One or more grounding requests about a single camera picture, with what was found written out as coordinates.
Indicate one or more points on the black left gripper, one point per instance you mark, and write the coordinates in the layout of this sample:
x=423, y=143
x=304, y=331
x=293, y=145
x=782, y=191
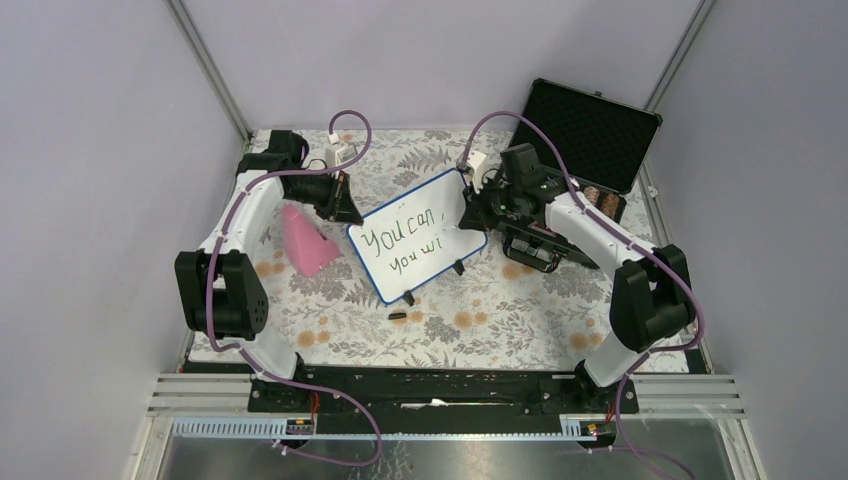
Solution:
x=345, y=209

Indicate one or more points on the floral patterned table mat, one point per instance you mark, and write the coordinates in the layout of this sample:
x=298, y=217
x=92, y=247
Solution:
x=498, y=315

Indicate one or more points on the black poker chip case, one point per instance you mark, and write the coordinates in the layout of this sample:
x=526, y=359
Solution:
x=603, y=144

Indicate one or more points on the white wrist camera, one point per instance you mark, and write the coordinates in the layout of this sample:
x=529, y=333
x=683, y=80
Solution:
x=475, y=166
x=338, y=151

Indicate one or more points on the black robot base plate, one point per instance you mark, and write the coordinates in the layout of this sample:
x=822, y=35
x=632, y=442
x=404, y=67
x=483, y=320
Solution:
x=360, y=400

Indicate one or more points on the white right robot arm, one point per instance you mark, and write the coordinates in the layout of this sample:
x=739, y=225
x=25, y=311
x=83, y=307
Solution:
x=651, y=298

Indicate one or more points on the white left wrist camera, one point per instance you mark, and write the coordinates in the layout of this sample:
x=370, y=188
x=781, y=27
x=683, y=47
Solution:
x=338, y=151

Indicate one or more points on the right base wiring connector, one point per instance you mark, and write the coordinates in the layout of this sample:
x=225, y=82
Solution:
x=602, y=433

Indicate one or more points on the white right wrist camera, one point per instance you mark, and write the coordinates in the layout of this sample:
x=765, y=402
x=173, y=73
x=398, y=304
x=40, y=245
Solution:
x=475, y=166

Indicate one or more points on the blue framed whiteboard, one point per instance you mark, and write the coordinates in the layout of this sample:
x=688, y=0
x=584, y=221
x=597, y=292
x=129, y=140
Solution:
x=401, y=244

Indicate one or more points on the base wiring connector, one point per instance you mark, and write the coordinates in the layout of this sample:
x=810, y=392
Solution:
x=300, y=430
x=602, y=433

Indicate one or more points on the pink triangular box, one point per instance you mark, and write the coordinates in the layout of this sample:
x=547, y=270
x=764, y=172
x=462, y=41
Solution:
x=307, y=248

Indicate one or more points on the left base wiring connector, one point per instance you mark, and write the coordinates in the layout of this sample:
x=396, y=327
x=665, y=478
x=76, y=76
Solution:
x=300, y=430

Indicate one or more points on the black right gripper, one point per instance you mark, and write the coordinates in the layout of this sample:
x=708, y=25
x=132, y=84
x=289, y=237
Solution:
x=476, y=216

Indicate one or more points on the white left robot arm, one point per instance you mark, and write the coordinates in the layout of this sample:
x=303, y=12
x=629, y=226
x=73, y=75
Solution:
x=221, y=293

